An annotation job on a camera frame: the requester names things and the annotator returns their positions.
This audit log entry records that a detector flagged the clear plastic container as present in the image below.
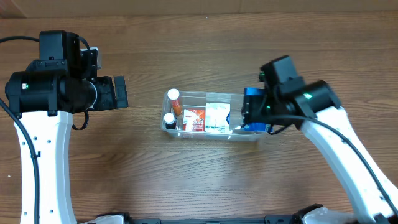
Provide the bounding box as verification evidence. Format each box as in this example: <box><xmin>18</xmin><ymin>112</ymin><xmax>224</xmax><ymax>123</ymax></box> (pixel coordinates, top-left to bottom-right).
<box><xmin>161</xmin><ymin>90</ymin><xmax>266</xmax><ymax>141</ymax></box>

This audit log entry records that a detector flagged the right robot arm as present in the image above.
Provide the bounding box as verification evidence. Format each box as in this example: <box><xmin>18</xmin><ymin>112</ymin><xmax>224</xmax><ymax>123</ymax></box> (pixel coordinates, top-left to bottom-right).
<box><xmin>241</xmin><ymin>55</ymin><xmax>397</xmax><ymax>223</ymax></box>

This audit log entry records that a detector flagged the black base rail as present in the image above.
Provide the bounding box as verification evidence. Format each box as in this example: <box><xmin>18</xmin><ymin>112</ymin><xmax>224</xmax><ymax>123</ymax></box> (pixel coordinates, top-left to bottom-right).
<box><xmin>85</xmin><ymin>212</ymin><xmax>302</xmax><ymax>224</ymax></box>

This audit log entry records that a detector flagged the black bottle white cap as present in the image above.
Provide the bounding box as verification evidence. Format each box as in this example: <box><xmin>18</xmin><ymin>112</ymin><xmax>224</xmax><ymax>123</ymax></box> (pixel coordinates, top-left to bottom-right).
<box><xmin>164</xmin><ymin>113</ymin><xmax>177</xmax><ymax>129</ymax></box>

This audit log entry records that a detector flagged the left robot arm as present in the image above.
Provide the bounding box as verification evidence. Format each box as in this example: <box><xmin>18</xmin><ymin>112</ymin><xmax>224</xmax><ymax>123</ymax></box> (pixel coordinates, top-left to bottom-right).
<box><xmin>1</xmin><ymin>30</ymin><xmax>128</xmax><ymax>223</ymax></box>

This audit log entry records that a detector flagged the red white box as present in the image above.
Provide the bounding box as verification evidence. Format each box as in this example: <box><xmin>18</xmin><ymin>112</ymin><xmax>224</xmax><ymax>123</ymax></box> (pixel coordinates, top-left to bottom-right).
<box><xmin>183</xmin><ymin>109</ymin><xmax>205</xmax><ymax>132</ymax></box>

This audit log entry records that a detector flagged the white blue box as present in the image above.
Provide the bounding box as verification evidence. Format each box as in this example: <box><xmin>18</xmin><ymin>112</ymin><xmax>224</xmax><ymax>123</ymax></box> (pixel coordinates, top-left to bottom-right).
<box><xmin>205</xmin><ymin>103</ymin><xmax>231</xmax><ymax>134</ymax></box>

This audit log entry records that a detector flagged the orange bottle white cap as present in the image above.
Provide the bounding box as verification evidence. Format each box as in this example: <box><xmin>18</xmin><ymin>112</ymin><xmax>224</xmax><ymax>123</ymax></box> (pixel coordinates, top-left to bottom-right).
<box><xmin>167</xmin><ymin>88</ymin><xmax>182</xmax><ymax>116</ymax></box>

